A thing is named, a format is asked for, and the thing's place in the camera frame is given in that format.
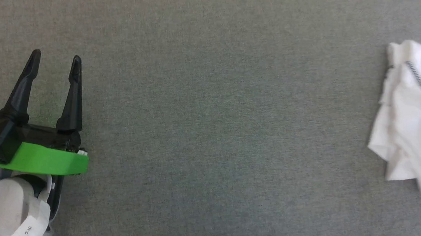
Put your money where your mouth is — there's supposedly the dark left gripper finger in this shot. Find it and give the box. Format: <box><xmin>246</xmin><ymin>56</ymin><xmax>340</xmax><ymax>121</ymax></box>
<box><xmin>0</xmin><ymin>46</ymin><xmax>42</xmax><ymax>127</ymax></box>
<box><xmin>56</xmin><ymin>54</ymin><xmax>91</xmax><ymax>133</ymax></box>

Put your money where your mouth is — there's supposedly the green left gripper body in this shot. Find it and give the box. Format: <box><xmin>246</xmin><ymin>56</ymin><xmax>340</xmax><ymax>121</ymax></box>
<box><xmin>0</xmin><ymin>117</ymin><xmax>93</xmax><ymax>179</ymax></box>

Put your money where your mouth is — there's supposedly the white long-sleeve shirt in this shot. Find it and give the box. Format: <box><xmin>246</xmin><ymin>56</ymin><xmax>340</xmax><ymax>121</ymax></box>
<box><xmin>362</xmin><ymin>37</ymin><xmax>421</xmax><ymax>194</ymax></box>

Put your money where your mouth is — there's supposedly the grey fabric padded surface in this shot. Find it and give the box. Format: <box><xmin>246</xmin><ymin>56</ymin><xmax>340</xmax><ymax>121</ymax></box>
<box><xmin>0</xmin><ymin>0</ymin><xmax>421</xmax><ymax>236</ymax></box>

